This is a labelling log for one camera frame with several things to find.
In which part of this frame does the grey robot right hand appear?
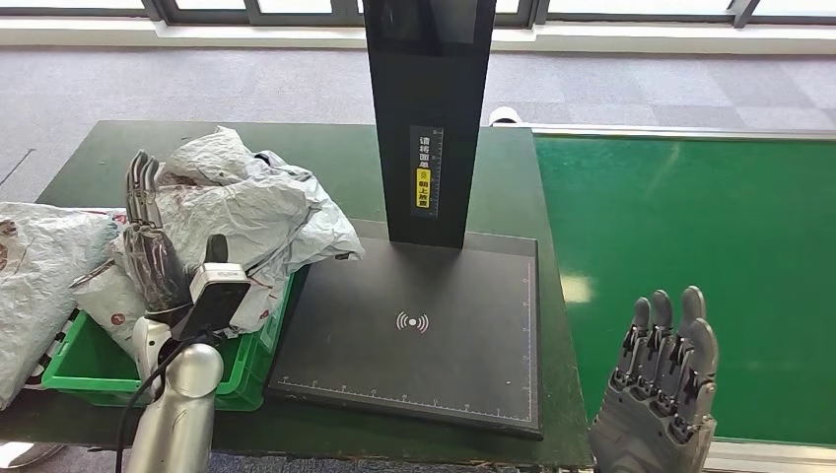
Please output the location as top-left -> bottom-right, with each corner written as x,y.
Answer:
589,286 -> 720,473

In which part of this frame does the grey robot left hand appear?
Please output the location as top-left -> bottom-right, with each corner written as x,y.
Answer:
122,150 -> 230,321

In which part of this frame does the long slim grey parcel bag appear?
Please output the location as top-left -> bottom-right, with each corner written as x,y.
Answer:
70,257 -> 148,357

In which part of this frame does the small grey dark-red-stained parcel bag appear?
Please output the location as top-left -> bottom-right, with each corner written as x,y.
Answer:
153,125 -> 314,272

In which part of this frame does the wide grey red-printed parcel bag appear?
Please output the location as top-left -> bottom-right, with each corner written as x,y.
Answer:
225,151 -> 366,337

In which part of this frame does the large grey parcel bag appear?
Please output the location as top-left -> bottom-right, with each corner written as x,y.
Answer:
0,202 -> 125,411

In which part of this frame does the green conveyor belt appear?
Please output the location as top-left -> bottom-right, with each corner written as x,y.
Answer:
533,135 -> 836,446

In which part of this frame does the black inbound scanner machine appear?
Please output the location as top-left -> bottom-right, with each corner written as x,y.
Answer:
266,0 -> 544,439

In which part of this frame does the green plastic crate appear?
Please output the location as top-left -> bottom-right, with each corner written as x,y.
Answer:
41,274 -> 295,413

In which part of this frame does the dark green table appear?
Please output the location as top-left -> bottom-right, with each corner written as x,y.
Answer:
0,120 -> 592,468

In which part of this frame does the white window sill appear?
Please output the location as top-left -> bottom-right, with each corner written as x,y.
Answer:
0,19 -> 836,57

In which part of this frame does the round grey floor object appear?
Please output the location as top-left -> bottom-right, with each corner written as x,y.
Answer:
0,442 -> 67,470

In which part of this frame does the yellow black scanner label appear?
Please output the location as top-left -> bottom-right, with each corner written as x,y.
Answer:
409,125 -> 446,219

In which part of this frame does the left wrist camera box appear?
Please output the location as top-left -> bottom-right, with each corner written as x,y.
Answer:
171,262 -> 252,342

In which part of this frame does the aluminium conveyor frame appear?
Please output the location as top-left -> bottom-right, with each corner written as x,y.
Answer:
489,123 -> 836,473

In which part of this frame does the dark window frame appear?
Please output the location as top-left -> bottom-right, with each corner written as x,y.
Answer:
0,0 -> 836,29

